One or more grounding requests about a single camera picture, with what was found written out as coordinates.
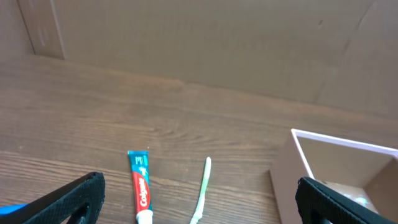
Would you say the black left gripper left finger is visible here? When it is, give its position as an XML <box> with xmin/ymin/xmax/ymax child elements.
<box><xmin>1</xmin><ymin>172</ymin><xmax>106</xmax><ymax>224</ymax></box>

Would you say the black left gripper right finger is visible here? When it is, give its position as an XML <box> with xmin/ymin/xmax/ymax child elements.
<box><xmin>295</xmin><ymin>177</ymin><xmax>394</xmax><ymax>224</ymax></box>

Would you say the blue disposable razor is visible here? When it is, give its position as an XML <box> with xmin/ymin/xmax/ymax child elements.
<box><xmin>0</xmin><ymin>204</ymin><xmax>26</xmax><ymax>216</ymax></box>

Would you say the white open cardboard box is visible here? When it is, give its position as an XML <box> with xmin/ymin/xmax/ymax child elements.
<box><xmin>270</xmin><ymin>129</ymin><xmax>397</xmax><ymax>223</ymax></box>

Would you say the red green toothpaste tube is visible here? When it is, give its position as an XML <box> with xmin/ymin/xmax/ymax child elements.
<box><xmin>127</xmin><ymin>151</ymin><xmax>154</xmax><ymax>224</ymax></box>

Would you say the green white toothbrush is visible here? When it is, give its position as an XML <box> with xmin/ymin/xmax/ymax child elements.
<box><xmin>190</xmin><ymin>157</ymin><xmax>211</xmax><ymax>224</ymax></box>

